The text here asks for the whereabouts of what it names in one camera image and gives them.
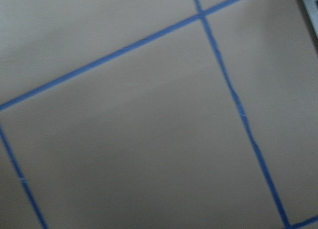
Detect grey laptop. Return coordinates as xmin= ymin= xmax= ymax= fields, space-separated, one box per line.
xmin=301 ymin=0 xmax=318 ymax=43

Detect blue tape grid lines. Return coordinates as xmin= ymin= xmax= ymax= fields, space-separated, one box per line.
xmin=0 ymin=0 xmax=318 ymax=229

